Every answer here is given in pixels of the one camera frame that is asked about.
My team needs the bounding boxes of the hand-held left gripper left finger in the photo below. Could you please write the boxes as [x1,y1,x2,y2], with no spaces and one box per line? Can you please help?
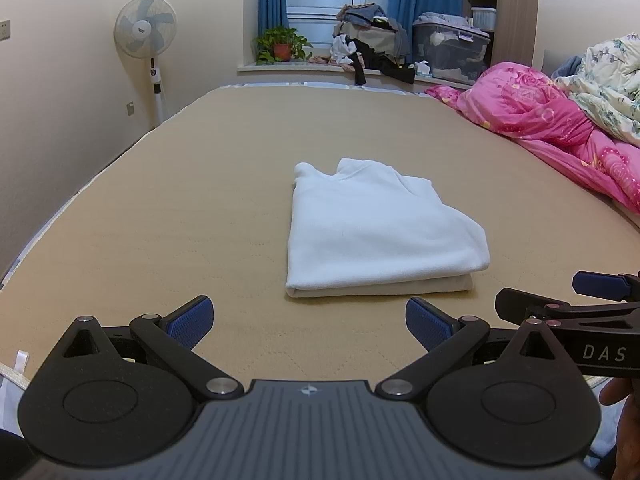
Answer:
[45,295,246,401]

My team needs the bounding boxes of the person's right hand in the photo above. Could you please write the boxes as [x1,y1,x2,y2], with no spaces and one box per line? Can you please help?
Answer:
[599,376,640,480]

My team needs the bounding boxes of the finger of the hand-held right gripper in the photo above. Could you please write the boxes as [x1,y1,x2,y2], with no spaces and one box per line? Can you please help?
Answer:
[572,270,640,302]
[495,287,640,330]

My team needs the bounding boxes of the potted green plant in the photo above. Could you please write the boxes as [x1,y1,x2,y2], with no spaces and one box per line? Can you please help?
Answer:
[255,26,314,65]

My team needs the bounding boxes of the wooden wardrobe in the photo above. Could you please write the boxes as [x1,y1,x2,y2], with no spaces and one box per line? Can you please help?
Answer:
[462,0,541,68]

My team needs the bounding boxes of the white window sill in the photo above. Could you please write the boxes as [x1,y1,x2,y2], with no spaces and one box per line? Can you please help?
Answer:
[237,57,451,87]

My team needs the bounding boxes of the pink floral quilt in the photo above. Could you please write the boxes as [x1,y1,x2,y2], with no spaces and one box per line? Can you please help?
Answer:
[425,61,640,233]

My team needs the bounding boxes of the white shelf basket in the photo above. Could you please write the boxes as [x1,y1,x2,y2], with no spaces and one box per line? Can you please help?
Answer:
[471,6,498,31]

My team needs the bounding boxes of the pile of clothes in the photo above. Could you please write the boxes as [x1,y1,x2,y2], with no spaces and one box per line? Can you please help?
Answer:
[330,4,417,86]

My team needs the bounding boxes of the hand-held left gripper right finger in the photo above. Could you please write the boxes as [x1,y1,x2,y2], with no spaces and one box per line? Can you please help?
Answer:
[374,296,583,401]

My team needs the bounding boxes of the white small shirt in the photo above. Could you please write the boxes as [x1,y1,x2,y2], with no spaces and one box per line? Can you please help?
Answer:
[285,157,492,300]

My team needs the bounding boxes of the blue cloth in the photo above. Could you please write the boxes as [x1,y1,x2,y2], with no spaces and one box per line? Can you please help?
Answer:
[552,55,584,80]

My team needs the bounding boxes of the beige bed mat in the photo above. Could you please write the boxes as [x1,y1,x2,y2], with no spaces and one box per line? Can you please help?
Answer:
[0,82,640,401]

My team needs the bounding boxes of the clear plastic storage box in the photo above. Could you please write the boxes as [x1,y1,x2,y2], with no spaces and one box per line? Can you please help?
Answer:
[412,11,492,86]

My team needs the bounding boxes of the white floral quilt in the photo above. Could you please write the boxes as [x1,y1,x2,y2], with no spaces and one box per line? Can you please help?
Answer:
[552,32,640,149]

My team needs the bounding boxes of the white standing fan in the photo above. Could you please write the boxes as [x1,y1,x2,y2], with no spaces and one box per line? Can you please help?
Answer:
[114,0,179,128]

